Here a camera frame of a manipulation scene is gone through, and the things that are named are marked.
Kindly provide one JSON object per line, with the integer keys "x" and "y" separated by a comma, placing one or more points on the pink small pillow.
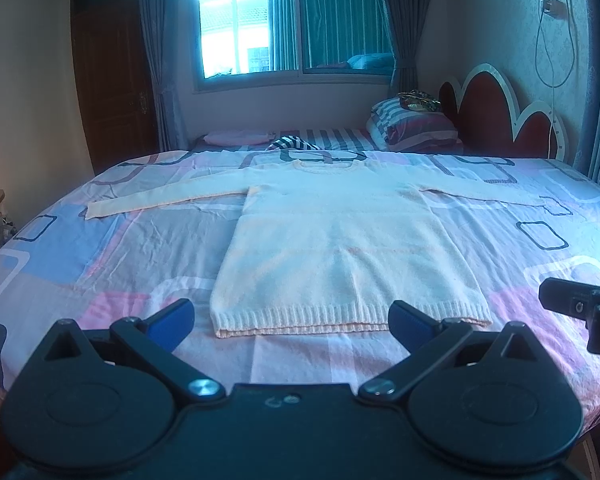
{"x": 239, "y": 137}

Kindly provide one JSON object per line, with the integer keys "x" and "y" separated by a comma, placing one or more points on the red white scalloped headboard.
{"x": 489, "y": 121}

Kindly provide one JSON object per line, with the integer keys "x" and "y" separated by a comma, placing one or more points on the gold patterned item on pillows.
{"x": 419, "y": 101}

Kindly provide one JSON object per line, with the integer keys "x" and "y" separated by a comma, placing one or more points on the wall socket with charger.
{"x": 556, "y": 9}

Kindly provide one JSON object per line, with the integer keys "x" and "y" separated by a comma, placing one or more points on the right grey curtain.
{"x": 406, "y": 21}

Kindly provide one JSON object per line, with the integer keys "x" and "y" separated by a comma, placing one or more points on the grey curtain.
{"x": 159, "y": 21}
{"x": 406, "y": 21}

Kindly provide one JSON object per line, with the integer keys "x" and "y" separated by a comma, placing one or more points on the dark wooden door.
{"x": 113, "y": 81}

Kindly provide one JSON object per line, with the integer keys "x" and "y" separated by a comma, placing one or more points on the left grey curtain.
{"x": 159, "y": 21}

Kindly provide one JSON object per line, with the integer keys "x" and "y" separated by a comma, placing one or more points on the striped purple bed sheet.
{"x": 339, "y": 139}

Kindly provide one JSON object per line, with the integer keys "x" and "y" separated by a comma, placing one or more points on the striped red black garment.
{"x": 292, "y": 143}

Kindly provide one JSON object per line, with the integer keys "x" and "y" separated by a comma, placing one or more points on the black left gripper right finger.
{"x": 430, "y": 345}

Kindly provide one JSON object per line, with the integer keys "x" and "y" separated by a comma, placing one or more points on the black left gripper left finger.
{"x": 148, "y": 345}

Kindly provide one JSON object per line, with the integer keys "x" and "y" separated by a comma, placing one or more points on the cream knitted sweater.
{"x": 326, "y": 248}

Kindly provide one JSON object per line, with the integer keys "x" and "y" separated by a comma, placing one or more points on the window with frame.
{"x": 242, "y": 43}

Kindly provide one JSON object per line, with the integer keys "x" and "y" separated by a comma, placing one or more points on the striped folded pillow stack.
{"x": 394, "y": 128}

